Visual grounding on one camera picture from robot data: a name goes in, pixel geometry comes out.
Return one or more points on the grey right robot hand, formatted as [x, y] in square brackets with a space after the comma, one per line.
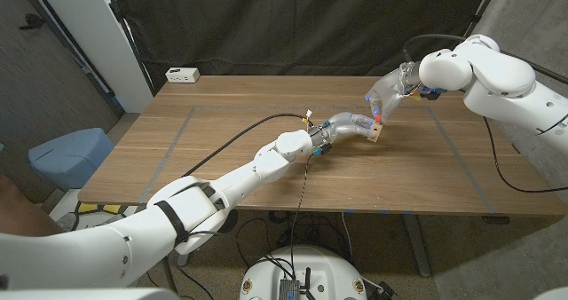
[392, 91]

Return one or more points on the grey table leg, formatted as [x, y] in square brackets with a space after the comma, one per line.
[417, 247]

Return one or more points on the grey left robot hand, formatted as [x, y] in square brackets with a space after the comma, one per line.
[344, 124]

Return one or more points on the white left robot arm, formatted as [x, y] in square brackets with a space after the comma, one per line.
[177, 224]

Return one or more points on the blue padded stool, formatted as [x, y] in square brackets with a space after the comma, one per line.
[71, 155]

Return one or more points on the black backdrop stand pole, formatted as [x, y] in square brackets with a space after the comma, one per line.
[131, 42]
[472, 22]

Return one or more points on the white power strip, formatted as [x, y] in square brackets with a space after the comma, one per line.
[182, 75]

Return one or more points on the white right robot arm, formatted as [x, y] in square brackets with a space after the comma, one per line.
[506, 87]

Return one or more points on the person's bare leg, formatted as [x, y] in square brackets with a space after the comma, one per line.
[22, 215]

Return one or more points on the black round floor fan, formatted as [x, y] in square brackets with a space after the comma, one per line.
[231, 222]

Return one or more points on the small wooden block with holes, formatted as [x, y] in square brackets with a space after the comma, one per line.
[375, 132]

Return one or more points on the black curtain backdrop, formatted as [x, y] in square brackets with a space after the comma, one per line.
[302, 25]

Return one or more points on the white cabinet panel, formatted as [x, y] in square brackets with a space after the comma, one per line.
[97, 38]

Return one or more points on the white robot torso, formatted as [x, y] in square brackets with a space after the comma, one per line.
[324, 269]

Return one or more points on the grey electronics module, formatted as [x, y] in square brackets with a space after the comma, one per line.
[289, 289]

